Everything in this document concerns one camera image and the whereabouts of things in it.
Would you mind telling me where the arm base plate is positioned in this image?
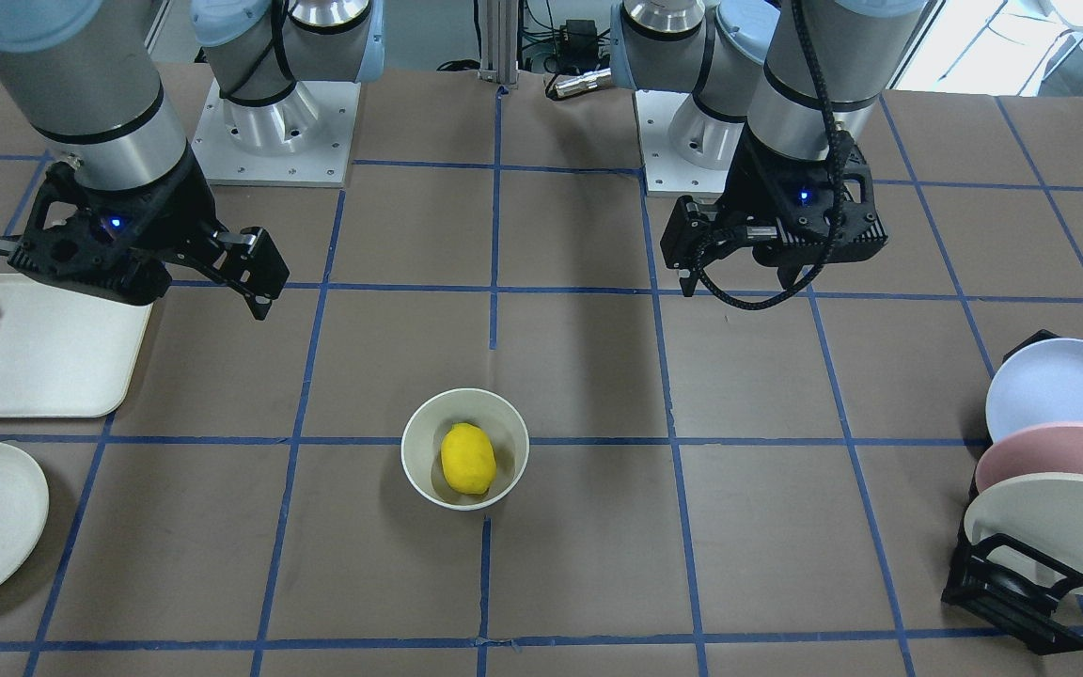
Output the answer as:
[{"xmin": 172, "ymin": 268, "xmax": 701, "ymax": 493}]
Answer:
[
  {"xmin": 192, "ymin": 82, "xmax": 362, "ymax": 188},
  {"xmin": 634, "ymin": 87, "xmax": 797, "ymax": 200}
]

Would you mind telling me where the pink plate in rack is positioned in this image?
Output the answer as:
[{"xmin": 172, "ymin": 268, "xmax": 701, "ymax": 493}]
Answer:
[{"xmin": 974, "ymin": 421, "xmax": 1083, "ymax": 492}]

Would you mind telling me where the black dish rack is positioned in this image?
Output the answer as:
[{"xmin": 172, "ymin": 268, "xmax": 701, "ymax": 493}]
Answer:
[{"xmin": 941, "ymin": 329, "xmax": 1083, "ymax": 656}]

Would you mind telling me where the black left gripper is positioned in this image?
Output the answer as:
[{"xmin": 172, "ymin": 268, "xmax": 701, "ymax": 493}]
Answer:
[{"xmin": 658, "ymin": 130, "xmax": 888, "ymax": 297}]

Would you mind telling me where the cream plate in rack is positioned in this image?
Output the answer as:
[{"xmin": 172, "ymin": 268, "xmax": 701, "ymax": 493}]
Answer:
[{"xmin": 963, "ymin": 472, "xmax": 1083, "ymax": 594}]

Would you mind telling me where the white rectangular tray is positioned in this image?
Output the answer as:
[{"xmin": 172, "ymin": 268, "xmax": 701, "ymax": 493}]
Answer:
[{"xmin": 0, "ymin": 274, "xmax": 153, "ymax": 418}]

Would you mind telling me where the blue plate in rack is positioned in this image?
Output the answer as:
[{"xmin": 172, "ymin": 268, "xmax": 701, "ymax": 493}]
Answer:
[{"xmin": 984, "ymin": 338, "xmax": 1083, "ymax": 441}]

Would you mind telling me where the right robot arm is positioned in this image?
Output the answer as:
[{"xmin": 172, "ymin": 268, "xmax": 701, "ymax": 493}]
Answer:
[{"xmin": 0, "ymin": 1, "xmax": 384, "ymax": 321}]

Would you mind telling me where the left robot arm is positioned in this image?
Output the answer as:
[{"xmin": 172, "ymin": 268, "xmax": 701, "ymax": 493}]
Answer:
[{"xmin": 610, "ymin": 1, "xmax": 927, "ymax": 311}]

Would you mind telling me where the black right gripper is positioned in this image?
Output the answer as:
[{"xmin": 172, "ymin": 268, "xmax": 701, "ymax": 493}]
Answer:
[{"xmin": 6, "ymin": 149, "xmax": 290, "ymax": 321}]

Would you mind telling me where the yellow lemon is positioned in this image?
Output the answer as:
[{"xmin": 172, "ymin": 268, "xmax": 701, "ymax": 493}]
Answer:
[{"xmin": 440, "ymin": 421, "xmax": 497, "ymax": 496}]

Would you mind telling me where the white ceramic bowl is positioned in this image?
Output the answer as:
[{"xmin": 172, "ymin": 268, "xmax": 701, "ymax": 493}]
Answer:
[{"xmin": 400, "ymin": 388, "xmax": 530, "ymax": 512}]

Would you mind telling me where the silver cylindrical connector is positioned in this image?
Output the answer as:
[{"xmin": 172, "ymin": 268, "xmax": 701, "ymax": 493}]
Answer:
[{"xmin": 544, "ymin": 68, "xmax": 615, "ymax": 102}]

